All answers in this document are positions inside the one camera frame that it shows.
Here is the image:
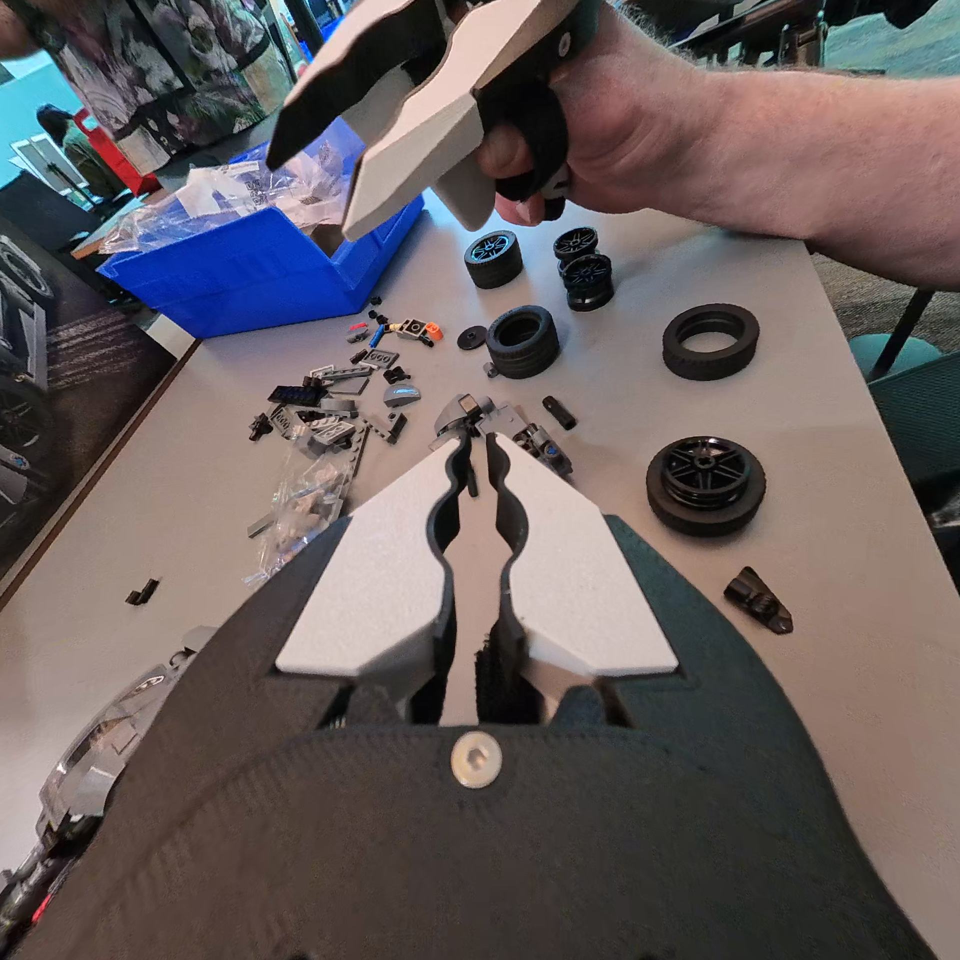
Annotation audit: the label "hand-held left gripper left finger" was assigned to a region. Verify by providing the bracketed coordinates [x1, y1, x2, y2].
[275, 437, 474, 723]

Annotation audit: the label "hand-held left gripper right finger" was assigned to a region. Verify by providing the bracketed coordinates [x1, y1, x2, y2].
[485, 433, 681, 723]

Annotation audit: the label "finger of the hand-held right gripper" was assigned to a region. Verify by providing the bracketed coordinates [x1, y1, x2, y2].
[266, 0, 453, 171]
[341, 0, 582, 243]

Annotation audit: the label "dark grey lego subassembly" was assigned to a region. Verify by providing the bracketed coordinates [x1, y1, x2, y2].
[513, 423, 576, 481]

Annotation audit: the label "grey curved lego subassembly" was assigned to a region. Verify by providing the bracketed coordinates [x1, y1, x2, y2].
[431, 390, 519, 451]

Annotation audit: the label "person's right forearm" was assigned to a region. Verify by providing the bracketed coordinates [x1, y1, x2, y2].
[705, 63, 960, 290]

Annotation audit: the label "clear bag of lego pieces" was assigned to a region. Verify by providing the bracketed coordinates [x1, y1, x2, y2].
[243, 442, 369, 586]

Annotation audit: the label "large black lego wheel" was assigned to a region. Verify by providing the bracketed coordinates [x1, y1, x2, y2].
[646, 436, 768, 537]

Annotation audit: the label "black angled lego piece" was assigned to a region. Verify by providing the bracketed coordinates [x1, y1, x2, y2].
[723, 567, 795, 636]

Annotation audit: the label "pile of small lego pieces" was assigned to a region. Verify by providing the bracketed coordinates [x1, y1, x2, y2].
[247, 296, 445, 460]

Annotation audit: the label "grey lego car model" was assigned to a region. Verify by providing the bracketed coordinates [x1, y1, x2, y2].
[0, 626, 219, 935]

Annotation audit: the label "dark lego set box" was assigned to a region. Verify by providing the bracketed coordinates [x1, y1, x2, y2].
[0, 217, 181, 582]

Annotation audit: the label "person's right hand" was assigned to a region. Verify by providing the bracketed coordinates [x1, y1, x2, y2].
[478, 3, 723, 228]

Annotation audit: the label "crumpled clear plastic bags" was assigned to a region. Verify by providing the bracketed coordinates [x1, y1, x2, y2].
[97, 142, 391, 256]

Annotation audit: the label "empty black rubber tire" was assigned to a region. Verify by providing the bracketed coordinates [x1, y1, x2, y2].
[486, 305, 561, 380]
[662, 303, 760, 382]

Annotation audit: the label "blue plastic bin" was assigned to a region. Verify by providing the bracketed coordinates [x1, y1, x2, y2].
[97, 120, 426, 340]

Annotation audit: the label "red box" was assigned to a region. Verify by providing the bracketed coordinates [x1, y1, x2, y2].
[75, 108, 160, 196]

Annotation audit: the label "teal chair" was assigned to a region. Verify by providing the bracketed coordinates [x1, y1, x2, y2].
[851, 333, 960, 489]

